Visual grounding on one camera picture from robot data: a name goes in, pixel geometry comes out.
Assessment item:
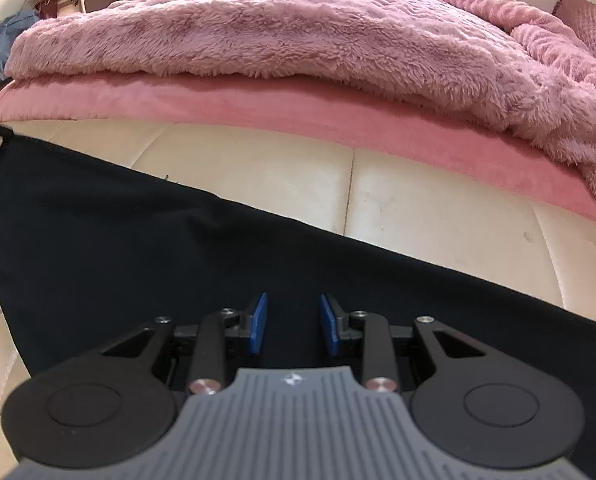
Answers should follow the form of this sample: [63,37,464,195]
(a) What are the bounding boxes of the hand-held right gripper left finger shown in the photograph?
[98,291,269,395]

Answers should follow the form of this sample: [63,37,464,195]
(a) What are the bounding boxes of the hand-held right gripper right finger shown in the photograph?
[319,292,498,394]

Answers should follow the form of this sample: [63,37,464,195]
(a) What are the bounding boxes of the black pants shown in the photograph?
[0,132,596,396]

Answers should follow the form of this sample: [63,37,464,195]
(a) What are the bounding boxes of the pink bed sheet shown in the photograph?
[0,72,596,233]

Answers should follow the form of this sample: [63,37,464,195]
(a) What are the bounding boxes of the pink fluffy blanket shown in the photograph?
[3,0,596,211]

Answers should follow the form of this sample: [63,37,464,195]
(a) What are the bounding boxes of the pink quilted headboard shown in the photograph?
[552,0,596,67]

